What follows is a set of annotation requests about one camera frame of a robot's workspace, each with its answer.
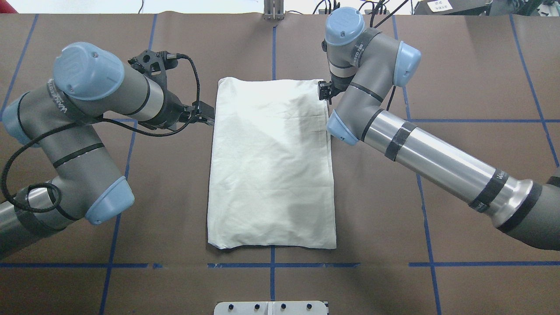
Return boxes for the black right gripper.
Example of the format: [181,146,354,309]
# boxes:
[318,74,354,105]

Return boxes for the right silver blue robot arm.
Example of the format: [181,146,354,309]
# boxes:
[318,7,560,251]

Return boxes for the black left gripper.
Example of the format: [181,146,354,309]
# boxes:
[160,94,215,130]

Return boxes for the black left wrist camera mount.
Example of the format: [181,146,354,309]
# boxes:
[128,50,178,88]

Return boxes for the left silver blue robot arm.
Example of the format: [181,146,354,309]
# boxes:
[1,42,215,259]

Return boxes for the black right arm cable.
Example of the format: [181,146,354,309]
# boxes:
[367,0,412,114]

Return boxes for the white camera pole with base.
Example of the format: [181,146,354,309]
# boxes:
[213,301,330,315]

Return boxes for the black box with label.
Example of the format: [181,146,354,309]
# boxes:
[413,0,492,16]

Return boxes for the aluminium frame post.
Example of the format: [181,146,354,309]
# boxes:
[263,0,285,21]

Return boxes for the cream long-sleeve cat shirt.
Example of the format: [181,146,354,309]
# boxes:
[207,77,337,249]

